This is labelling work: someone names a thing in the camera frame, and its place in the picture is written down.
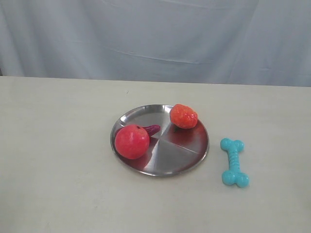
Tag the teal toy bone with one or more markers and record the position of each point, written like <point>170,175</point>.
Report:
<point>233,175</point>

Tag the purple toy eggplant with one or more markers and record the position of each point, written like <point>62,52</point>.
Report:
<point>152,129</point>

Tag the orange-red toy strawberry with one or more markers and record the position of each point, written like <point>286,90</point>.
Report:
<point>183,116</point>

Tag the red toy apple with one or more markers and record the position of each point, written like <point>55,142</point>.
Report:
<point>132,141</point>

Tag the round stainless steel plate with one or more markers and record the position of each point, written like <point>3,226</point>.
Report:
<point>172,150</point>

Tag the grey-white backdrop cloth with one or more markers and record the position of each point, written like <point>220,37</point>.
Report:
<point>265,42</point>

